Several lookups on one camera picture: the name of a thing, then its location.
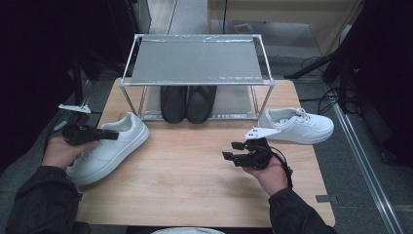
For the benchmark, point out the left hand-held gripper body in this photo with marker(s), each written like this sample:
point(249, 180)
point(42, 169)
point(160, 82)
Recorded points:
point(79, 135)

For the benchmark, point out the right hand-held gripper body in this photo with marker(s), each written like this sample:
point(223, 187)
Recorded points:
point(258, 154)

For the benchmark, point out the white sneaker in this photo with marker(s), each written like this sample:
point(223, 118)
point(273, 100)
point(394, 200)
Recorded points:
point(110, 152)
point(302, 130)

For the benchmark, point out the black flip-flop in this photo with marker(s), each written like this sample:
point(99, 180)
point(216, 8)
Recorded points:
point(201, 104)
point(173, 104)

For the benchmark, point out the metal shoe rack grey shelves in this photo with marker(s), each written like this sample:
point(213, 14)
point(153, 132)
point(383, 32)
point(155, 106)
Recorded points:
point(195, 61)

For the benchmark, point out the person's left hand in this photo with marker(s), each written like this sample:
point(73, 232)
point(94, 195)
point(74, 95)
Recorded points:
point(56, 152)

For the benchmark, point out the person's right hand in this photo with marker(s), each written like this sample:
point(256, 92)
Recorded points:
point(274, 178)

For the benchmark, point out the dark metal stand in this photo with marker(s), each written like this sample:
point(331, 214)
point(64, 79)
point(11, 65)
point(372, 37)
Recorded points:
point(77, 84)

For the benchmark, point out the grey tape strip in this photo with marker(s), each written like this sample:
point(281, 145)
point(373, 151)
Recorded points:
point(325, 199)

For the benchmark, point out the person's light clothing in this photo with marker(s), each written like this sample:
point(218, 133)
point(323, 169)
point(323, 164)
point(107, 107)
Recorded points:
point(188, 231)

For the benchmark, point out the black stand leg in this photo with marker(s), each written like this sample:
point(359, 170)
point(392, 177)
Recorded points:
point(311, 66)

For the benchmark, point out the wooden cabinet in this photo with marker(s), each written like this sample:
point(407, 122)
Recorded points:
point(279, 9)

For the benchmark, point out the metal floor rail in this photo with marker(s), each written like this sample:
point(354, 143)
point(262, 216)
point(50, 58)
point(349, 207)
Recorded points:
point(367, 169)

